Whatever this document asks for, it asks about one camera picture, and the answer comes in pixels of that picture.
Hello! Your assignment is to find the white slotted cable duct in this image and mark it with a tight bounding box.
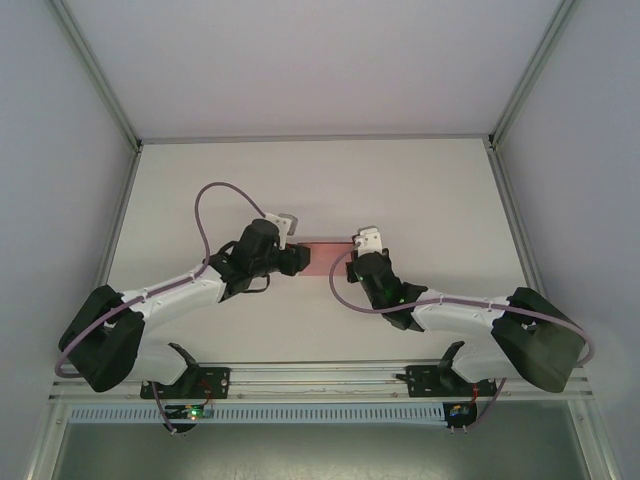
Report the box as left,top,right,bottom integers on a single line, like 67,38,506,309
67,402,447,427

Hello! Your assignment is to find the circuit board with green light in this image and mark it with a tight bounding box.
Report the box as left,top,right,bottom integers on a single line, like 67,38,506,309
166,404,215,422

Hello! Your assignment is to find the aluminium frame post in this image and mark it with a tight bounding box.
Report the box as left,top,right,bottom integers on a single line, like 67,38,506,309
48,0,145,152
487,0,581,151

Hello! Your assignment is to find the pink paper box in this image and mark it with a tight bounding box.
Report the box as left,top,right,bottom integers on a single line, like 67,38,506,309
297,241,357,277

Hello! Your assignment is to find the aluminium side frame rail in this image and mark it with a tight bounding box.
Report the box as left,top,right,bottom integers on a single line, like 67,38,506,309
27,144,144,480
485,142,619,480

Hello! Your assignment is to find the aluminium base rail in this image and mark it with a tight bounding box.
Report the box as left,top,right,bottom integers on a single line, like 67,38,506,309
48,362,596,402

